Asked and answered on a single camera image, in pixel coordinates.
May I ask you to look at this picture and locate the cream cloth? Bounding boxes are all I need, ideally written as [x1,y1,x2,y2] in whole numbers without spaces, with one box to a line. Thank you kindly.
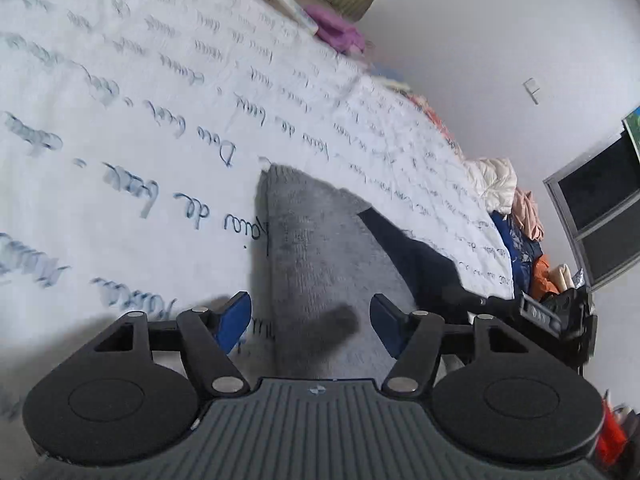
[547,264,577,293]

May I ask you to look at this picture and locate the purple cloth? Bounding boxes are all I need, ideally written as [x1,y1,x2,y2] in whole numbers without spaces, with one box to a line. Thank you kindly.
[304,4,368,55]

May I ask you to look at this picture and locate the orange cloth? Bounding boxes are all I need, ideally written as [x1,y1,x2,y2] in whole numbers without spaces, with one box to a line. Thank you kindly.
[530,255,561,302]

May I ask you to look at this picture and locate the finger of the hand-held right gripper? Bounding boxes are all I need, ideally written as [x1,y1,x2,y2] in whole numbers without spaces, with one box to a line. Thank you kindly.
[442,280,523,323]

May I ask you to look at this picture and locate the white wall switch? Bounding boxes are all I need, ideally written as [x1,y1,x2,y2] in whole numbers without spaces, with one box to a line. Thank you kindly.
[522,77,544,106]

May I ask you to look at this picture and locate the white script-print blanket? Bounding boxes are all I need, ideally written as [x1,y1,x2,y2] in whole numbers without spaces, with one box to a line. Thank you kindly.
[0,0,516,480]

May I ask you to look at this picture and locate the red object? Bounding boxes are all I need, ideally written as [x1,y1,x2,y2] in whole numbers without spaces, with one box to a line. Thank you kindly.
[595,390,629,468]

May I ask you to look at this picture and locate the grey and navy sweater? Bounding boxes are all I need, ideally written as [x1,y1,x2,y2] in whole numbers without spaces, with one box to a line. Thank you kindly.
[250,162,466,381]

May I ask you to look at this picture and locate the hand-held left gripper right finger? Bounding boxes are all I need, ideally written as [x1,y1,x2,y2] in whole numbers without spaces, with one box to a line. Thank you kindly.
[369,294,548,397]

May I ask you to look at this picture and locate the peach cloth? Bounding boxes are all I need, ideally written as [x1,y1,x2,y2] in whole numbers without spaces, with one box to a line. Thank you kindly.
[510,187,546,243]

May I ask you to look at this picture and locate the blue floral cloth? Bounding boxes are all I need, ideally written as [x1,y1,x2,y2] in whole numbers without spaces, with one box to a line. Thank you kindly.
[490,210,543,301]

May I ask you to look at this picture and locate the grey framed window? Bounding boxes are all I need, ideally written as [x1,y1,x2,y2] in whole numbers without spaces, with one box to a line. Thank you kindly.
[544,132,640,291]

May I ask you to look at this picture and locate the green wall picture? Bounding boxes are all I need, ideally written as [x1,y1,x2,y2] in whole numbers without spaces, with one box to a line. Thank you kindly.
[621,106,640,161]

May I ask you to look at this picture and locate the colourful floral cloth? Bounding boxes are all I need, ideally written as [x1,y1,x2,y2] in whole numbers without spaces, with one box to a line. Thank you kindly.
[375,60,463,153]

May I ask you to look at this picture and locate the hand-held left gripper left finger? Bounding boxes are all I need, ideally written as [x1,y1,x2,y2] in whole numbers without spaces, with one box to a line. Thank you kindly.
[92,291,252,398]

